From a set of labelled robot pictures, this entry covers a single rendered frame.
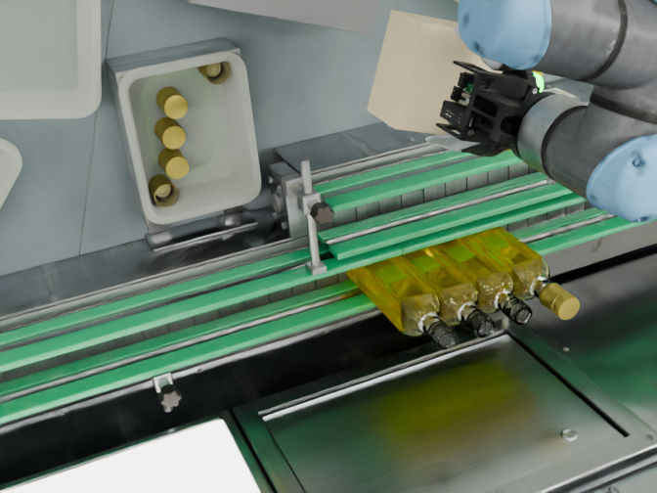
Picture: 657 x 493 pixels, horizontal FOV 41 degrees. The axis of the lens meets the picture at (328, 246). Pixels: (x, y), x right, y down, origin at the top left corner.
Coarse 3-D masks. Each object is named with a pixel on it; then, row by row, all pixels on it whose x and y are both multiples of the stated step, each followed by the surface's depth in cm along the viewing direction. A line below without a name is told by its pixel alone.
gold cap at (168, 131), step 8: (160, 120) 123; (168, 120) 123; (160, 128) 122; (168, 128) 120; (176, 128) 121; (160, 136) 121; (168, 136) 121; (176, 136) 121; (184, 136) 122; (168, 144) 121; (176, 144) 122
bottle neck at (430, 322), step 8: (424, 320) 115; (432, 320) 114; (440, 320) 114; (424, 328) 114; (432, 328) 113; (440, 328) 112; (448, 328) 112; (432, 336) 113; (440, 336) 111; (448, 336) 114; (456, 336) 113; (440, 344) 112; (448, 344) 113
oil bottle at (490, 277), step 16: (464, 240) 130; (448, 256) 126; (464, 256) 125; (480, 256) 125; (464, 272) 122; (480, 272) 121; (496, 272) 121; (480, 288) 120; (496, 288) 119; (512, 288) 120; (480, 304) 121
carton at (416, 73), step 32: (416, 32) 95; (448, 32) 96; (384, 64) 101; (416, 64) 96; (448, 64) 97; (480, 64) 99; (384, 96) 101; (416, 96) 98; (448, 96) 99; (416, 128) 99
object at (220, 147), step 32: (160, 64) 114; (192, 64) 115; (128, 96) 114; (192, 96) 124; (224, 96) 126; (128, 128) 115; (192, 128) 126; (224, 128) 128; (192, 160) 128; (224, 160) 130; (256, 160) 125; (192, 192) 128; (224, 192) 128; (256, 192) 127
